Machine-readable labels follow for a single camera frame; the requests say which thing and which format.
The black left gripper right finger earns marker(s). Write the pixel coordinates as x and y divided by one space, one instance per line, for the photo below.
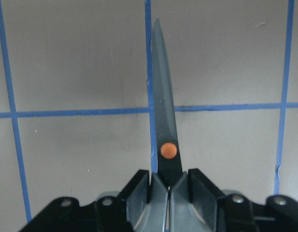
236 213

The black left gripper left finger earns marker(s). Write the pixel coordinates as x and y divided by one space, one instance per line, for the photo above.
118 213

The grey scissors orange pivot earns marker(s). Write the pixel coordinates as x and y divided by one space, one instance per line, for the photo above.
171 198

